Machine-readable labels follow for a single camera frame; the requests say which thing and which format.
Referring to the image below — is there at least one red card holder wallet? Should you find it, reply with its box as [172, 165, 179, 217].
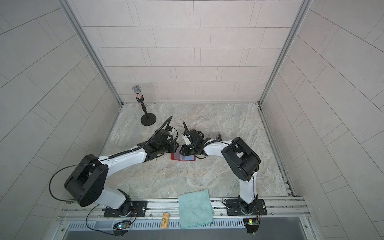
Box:
[171, 146, 196, 162]

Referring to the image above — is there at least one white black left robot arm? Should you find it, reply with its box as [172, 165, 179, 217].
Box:
[64, 126, 179, 217]

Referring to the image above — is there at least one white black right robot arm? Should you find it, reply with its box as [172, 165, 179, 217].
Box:
[180, 129, 261, 215]

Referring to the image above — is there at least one microphone on black stand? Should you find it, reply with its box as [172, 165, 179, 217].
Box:
[132, 85, 157, 126]

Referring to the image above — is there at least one teal folded cloth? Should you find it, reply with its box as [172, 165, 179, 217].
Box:
[178, 189, 214, 229]

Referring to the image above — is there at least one small wooden block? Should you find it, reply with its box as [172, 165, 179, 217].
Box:
[161, 213, 170, 229]

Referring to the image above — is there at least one left green circuit board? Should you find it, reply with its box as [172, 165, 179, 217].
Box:
[113, 221, 131, 231]

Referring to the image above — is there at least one green circuit board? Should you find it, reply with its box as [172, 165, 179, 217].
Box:
[113, 221, 131, 231]
[243, 218, 260, 234]

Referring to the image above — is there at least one right green circuit board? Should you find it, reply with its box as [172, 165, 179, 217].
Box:
[243, 218, 260, 234]

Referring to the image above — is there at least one aluminium corner profile left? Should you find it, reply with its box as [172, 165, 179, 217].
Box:
[58, 0, 124, 107]

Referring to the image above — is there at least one aluminium corner profile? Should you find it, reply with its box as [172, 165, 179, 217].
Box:
[259, 0, 312, 106]
[58, 0, 124, 107]

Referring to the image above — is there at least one aluminium corner profile right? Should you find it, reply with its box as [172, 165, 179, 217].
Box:
[259, 0, 312, 106]

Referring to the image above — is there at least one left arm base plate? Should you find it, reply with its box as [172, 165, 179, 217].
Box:
[102, 201, 148, 218]

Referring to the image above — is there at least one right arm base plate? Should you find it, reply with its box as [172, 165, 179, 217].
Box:
[222, 198, 268, 216]

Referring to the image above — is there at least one aluminium rail frame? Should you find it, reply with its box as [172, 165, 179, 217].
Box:
[55, 197, 311, 221]

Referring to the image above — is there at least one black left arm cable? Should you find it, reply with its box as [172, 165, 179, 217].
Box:
[48, 163, 97, 202]

